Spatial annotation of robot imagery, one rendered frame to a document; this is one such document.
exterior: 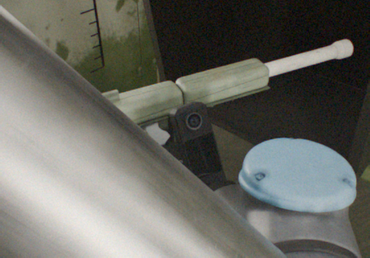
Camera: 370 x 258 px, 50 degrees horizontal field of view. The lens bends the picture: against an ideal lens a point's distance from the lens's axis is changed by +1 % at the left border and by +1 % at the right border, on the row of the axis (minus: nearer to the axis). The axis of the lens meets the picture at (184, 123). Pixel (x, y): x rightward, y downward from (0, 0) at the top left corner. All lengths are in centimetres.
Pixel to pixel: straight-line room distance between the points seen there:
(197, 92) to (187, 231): 47
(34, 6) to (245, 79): 98
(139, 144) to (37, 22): 135
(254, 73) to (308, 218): 38
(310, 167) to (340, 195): 3
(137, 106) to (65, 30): 101
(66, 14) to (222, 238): 142
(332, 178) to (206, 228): 18
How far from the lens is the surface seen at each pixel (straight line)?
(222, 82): 62
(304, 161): 34
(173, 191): 16
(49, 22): 152
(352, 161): 95
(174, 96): 60
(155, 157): 16
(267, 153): 34
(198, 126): 50
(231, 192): 48
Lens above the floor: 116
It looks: 37 degrees down
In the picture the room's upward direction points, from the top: straight up
